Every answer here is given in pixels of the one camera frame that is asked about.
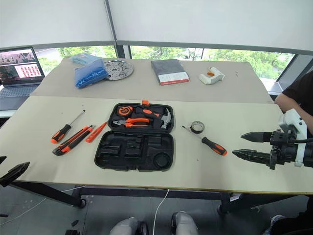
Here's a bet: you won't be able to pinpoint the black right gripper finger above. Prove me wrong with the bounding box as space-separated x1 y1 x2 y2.
240 131 273 143
232 148 272 165

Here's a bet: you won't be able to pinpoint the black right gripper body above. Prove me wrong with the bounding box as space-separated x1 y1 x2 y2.
269 129 298 170

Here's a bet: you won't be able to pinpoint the short black orange screwdriver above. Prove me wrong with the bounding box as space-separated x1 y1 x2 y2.
181 125 228 157

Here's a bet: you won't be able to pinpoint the long shaft black orange screwdriver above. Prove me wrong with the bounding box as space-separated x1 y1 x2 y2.
50 110 86 144

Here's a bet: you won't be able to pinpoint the black electrical tape roll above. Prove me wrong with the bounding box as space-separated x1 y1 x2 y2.
191 120 206 134

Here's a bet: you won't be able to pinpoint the black orange utility knife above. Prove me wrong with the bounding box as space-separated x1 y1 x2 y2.
52 125 95 156

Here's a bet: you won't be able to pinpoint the slim orange test pen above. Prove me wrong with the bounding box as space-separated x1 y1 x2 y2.
85 121 108 143

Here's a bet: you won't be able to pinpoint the black tool case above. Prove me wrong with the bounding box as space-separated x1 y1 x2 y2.
94 102 176 171

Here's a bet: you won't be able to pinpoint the person in black shirt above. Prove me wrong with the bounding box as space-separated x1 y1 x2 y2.
274 70 313 138

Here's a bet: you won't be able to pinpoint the white shoe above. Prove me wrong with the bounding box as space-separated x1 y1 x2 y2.
269 214 287 226

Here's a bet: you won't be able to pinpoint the white hot glue gun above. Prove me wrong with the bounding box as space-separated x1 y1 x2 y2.
199 67 225 85

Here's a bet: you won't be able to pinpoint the open grey laptop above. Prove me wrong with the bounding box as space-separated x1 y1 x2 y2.
0 46 46 111

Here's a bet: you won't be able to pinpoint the grey rounded shape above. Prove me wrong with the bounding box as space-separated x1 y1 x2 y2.
170 211 200 235
109 216 149 235

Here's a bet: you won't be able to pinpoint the grey folded cloth package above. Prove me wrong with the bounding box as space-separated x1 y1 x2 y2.
151 59 191 86

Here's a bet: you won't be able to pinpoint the grey brown table cover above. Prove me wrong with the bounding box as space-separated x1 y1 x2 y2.
29 57 275 105

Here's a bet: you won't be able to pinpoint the blue bag of beads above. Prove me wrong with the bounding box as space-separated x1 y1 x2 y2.
74 59 108 89

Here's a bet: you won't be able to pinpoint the white roller blind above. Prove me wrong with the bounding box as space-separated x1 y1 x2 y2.
107 0 313 55
0 0 116 49

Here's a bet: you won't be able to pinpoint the orange black tape measure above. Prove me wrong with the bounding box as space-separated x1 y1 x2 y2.
117 105 134 117

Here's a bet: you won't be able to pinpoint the light blue plastic packet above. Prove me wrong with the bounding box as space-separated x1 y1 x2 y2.
70 53 100 65

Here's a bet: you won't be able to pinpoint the round perforated metal plate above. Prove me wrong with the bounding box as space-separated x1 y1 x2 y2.
104 59 135 82

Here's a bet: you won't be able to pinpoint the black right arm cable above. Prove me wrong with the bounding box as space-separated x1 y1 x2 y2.
288 137 313 145

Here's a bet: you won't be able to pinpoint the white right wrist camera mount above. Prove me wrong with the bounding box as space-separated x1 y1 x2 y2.
278 108 308 167

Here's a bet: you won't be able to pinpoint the claw hammer black orange handle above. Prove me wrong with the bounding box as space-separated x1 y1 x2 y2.
135 106 173 130

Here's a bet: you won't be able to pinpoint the black metal table frame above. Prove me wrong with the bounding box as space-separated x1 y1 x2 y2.
0 180 307 216

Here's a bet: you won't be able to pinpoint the orange handled pliers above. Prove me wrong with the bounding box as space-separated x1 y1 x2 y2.
112 117 151 128

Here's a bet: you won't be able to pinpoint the dark window frame post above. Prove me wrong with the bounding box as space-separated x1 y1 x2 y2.
104 0 132 60

